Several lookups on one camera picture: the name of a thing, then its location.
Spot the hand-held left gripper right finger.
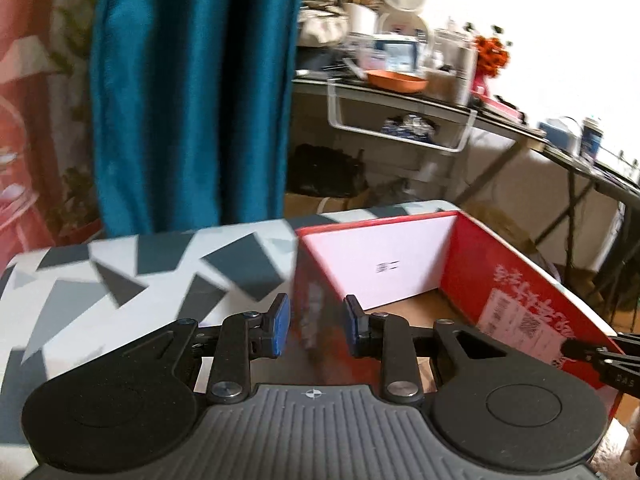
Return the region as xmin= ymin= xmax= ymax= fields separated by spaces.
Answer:
xmin=344 ymin=295 xmax=506 ymax=405

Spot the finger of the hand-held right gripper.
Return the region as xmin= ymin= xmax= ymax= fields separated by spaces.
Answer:
xmin=562 ymin=340 xmax=608 ymax=361

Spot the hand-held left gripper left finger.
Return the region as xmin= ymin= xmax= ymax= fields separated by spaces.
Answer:
xmin=132 ymin=294 xmax=291 ymax=405

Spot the red cardboard box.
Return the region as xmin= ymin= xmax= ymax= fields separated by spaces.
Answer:
xmin=292 ymin=210 xmax=623 ymax=418

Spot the brown cardboard box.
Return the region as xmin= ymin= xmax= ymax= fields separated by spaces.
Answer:
xmin=284 ymin=190 xmax=373 ymax=216

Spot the black bag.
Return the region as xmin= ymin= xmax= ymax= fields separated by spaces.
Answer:
xmin=287 ymin=144 xmax=368 ymax=198

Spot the dark patterned cloth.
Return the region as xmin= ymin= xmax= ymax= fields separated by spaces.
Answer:
xmin=382 ymin=114 xmax=436 ymax=142

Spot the blue paper cup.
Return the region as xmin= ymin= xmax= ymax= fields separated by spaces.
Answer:
xmin=580 ymin=117 xmax=603 ymax=158

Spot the blue tissue box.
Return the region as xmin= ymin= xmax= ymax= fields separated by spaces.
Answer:
xmin=540 ymin=119 xmax=581 ymax=153

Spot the grey desk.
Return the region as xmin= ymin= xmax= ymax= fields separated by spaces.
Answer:
xmin=292 ymin=77 xmax=546 ymax=211

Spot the blue curtain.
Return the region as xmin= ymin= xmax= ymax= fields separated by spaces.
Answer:
xmin=90 ymin=0 xmax=308 ymax=238

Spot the orange bowl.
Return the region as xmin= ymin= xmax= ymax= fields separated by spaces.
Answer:
xmin=366 ymin=70 xmax=430 ymax=94

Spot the pink book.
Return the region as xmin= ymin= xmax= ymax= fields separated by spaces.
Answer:
xmin=480 ymin=92 xmax=526 ymax=116

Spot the cotton swab box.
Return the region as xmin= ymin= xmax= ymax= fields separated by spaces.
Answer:
xmin=427 ymin=67 xmax=458 ymax=101

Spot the white spray bottle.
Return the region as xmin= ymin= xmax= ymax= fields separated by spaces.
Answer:
xmin=452 ymin=42 xmax=476 ymax=106

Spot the clear acrylic organizer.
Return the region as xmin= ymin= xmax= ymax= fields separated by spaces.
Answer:
xmin=435 ymin=30 xmax=473 ymax=71

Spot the white brush holder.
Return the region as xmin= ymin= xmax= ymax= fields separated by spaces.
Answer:
xmin=345 ymin=2 xmax=378 ymax=36

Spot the printed room scene backdrop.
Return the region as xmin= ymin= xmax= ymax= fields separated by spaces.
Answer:
xmin=0 ymin=0 xmax=108 ymax=261

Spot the white wire basket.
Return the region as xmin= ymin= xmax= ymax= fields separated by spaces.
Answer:
xmin=327 ymin=80 xmax=473 ymax=153

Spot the white drawstring pouch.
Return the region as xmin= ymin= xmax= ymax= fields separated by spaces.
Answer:
xmin=300 ymin=10 xmax=351 ymax=46

